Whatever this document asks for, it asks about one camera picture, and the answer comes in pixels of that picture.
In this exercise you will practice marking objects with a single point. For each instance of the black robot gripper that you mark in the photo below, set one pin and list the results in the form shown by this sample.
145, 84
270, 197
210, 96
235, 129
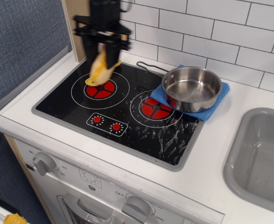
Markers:
103, 26

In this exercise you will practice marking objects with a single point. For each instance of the yellow toy bread loaf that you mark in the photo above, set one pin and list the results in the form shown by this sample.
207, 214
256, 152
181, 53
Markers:
102, 56

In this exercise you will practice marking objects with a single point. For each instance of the yellow dish brush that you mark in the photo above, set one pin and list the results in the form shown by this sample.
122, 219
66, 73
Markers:
100, 74

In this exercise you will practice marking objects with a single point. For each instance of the stainless steel pot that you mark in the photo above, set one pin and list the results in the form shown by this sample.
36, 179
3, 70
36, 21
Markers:
192, 89

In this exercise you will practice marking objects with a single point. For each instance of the black toy stovetop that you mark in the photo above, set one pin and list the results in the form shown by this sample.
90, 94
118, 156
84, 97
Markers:
122, 114

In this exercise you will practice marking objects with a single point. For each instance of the blue microfiber cloth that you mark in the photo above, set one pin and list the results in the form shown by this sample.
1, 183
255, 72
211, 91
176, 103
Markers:
211, 106

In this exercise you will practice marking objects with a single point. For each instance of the left grey oven knob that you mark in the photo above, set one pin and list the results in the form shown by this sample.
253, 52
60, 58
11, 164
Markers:
43, 163

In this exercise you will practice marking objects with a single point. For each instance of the grey oven knob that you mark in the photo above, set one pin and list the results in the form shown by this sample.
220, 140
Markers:
43, 163
136, 207

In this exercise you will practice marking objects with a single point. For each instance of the white toy oven front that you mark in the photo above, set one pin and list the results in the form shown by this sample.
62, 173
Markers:
75, 196

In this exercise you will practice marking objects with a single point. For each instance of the right grey oven knob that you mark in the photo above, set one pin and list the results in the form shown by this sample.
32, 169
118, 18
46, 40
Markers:
136, 207

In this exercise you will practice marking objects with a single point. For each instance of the yellow object bottom left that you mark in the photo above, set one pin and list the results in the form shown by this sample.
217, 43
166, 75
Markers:
15, 219

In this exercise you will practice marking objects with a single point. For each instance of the grey sink basin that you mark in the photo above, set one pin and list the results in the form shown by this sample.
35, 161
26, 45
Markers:
249, 168

